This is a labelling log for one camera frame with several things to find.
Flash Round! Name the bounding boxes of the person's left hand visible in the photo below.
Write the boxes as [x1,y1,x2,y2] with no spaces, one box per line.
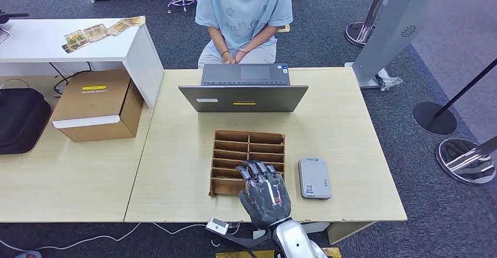
[233,48,249,65]

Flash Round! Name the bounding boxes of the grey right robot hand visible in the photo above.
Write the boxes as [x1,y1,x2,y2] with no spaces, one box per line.
[237,160,292,229]

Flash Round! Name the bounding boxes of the person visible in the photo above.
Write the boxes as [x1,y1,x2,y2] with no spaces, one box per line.
[194,0,294,69]

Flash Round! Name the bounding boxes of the white card reader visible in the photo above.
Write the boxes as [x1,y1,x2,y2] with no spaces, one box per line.
[298,157,333,201]

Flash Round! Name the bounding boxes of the wooden slotted card organizer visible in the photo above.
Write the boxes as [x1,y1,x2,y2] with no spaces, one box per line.
[208,129,286,198]

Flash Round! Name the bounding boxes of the grey laptop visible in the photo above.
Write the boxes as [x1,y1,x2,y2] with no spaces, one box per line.
[178,62,310,114]

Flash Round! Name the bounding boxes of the brown cardboard box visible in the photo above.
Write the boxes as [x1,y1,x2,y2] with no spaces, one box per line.
[50,69,145,143]

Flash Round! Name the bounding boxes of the clear plastic bag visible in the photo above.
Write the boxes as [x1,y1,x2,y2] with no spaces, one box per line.
[376,68,404,92]

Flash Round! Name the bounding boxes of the silver kiosk panel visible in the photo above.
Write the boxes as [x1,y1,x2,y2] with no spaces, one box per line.
[345,0,435,90]

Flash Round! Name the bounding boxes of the white counter shelf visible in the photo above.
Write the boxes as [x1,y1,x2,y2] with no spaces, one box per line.
[0,18,165,109]

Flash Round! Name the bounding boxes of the black carrying case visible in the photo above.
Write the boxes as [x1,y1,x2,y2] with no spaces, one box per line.
[0,88,52,155]

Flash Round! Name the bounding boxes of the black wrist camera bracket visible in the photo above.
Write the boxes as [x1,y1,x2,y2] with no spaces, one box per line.
[215,228,274,249]

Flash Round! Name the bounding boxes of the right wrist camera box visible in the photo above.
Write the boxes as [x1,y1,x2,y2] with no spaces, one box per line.
[205,217,230,235]

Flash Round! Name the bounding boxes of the chrome stanchion post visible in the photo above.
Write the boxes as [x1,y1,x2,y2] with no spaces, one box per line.
[435,135,497,186]
[345,0,395,48]

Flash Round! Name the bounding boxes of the white floor cable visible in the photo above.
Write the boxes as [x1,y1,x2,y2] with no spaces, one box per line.
[0,221,241,255]

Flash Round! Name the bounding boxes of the black power cable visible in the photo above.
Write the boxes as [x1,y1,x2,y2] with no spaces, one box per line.
[48,62,93,95]

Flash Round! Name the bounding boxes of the black stanchion post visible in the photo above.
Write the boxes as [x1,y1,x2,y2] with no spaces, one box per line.
[413,56,497,136]

